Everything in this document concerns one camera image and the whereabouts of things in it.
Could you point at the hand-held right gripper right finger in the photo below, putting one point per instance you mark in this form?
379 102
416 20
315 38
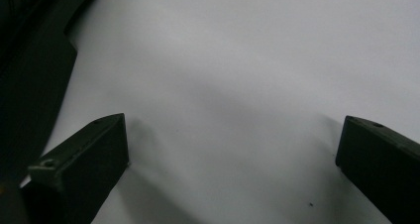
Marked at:
383 164

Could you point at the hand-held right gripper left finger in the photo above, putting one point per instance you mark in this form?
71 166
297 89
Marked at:
82 161

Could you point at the black leather shoe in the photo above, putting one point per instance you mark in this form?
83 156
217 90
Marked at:
33 85

